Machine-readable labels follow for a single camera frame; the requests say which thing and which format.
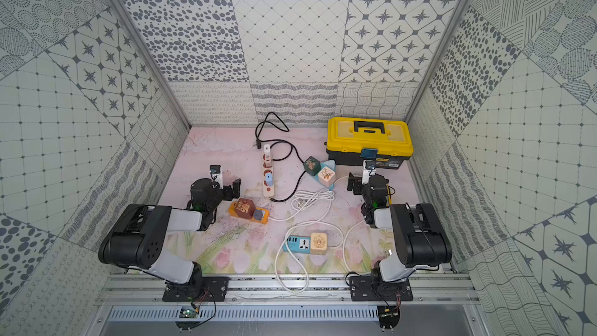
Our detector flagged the white power cable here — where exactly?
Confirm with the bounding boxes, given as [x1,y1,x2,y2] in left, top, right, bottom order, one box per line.
[269,174,376,296]

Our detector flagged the orange power strip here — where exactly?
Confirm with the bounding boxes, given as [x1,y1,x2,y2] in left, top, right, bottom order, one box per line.
[229,198,270,225]

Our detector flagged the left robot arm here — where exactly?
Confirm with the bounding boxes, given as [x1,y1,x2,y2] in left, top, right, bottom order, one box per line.
[98,178,241,306]

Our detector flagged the pink deer cube adapter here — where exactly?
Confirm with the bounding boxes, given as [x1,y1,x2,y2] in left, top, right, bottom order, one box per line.
[317,166,336,188]

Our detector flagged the black power cable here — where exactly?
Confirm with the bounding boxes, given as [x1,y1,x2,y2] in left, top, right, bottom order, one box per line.
[253,111,311,204]

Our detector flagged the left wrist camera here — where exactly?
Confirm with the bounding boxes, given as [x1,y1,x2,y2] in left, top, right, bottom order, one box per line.
[209,165,224,189]

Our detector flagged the blue white power strip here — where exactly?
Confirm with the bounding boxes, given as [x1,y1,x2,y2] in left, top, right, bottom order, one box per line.
[282,236,311,254]

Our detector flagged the yellow black toolbox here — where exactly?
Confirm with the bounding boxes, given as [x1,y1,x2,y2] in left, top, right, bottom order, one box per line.
[326,117,414,170]

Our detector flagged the blue plug on strip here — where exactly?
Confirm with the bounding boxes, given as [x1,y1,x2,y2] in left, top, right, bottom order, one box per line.
[265,173,274,187]

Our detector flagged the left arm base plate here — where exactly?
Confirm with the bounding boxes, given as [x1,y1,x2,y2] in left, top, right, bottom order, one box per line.
[162,276,230,303]

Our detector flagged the white long power strip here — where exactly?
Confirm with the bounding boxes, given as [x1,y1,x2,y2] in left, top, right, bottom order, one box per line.
[262,144,275,198]

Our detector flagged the light blue triangular socket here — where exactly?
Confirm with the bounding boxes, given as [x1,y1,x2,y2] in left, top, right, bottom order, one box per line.
[317,160,337,190]

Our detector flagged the beige wooden cube adapter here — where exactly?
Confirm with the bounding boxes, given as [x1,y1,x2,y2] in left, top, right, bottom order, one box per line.
[310,233,328,255]

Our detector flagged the aluminium rail frame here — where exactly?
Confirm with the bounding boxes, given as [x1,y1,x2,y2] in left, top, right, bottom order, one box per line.
[92,271,480,306]

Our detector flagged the dark green cube adapter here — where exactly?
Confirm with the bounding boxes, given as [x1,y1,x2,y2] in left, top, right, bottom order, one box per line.
[303,156,321,177]

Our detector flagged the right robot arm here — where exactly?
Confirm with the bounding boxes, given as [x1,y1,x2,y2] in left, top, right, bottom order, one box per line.
[347,174,452,288]

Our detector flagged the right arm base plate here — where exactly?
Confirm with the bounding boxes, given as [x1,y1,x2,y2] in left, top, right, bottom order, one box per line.
[345,275,414,303]

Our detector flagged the dark red cube adapter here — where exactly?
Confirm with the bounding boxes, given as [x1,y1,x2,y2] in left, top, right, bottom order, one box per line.
[234,198,256,219]

